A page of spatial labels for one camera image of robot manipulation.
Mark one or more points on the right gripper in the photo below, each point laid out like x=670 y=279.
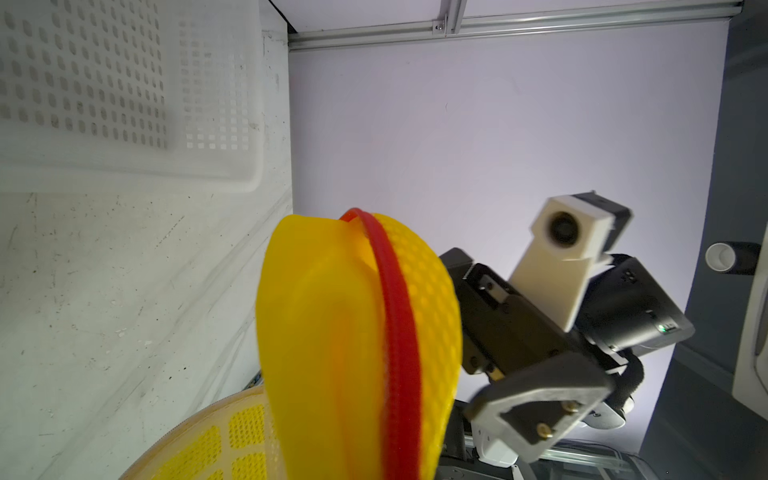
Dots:
x=550 y=381

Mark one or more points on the yellow mesh laundry bag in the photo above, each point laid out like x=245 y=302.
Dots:
x=360 y=342

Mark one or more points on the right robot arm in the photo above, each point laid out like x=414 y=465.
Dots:
x=624 y=315

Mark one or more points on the white plastic basket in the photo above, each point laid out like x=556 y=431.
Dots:
x=115 y=96

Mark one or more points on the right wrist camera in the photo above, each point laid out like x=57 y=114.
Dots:
x=571 y=238

